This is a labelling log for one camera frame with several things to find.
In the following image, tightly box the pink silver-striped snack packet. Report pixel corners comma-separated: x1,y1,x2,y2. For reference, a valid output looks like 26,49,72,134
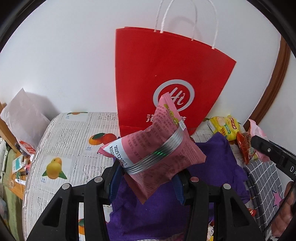
98,93,206,203

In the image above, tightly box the pink peach snack packet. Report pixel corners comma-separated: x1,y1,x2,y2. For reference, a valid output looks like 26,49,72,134
248,119,270,162

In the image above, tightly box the person's right hand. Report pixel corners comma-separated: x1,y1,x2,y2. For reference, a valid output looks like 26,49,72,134
271,191,295,237

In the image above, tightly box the grey checked star cloth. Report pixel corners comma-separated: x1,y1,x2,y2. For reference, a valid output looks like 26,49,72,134
243,160,284,235

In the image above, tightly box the purple fleece tray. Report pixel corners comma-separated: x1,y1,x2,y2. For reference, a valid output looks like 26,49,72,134
107,133,250,240

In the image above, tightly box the orange chips bag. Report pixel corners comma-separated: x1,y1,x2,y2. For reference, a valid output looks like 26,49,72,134
236,132,257,165

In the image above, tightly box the fruit print tablecloth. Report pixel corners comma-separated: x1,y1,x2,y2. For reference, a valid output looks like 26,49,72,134
21,111,255,241

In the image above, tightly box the yellow chips bag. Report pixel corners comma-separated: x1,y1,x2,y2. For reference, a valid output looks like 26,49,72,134
208,115,240,141

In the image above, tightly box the white plastic bag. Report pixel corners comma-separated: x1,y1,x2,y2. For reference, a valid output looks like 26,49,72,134
1,89,50,155

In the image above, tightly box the wooden chair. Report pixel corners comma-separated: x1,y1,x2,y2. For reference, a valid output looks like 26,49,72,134
0,101,19,153

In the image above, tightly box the red paper shopping bag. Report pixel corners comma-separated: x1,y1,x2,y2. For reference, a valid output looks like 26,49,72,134
115,19,236,136

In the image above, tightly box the brown door frame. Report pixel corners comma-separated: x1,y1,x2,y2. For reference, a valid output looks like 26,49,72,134
249,36,291,124

